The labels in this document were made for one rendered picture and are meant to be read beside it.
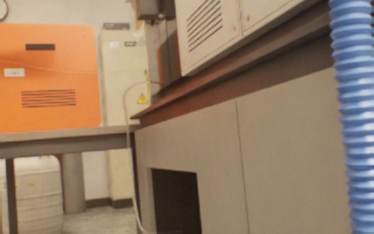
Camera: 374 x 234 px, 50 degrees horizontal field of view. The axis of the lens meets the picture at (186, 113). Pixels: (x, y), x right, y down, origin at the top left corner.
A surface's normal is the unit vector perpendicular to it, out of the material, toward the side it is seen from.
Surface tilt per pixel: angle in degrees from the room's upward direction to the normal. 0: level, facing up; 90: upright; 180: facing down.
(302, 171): 90
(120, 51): 90
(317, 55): 90
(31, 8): 90
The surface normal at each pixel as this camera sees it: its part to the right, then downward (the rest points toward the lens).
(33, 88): 0.32, -0.10
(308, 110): -0.95, 0.06
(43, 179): 0.73, -0.12
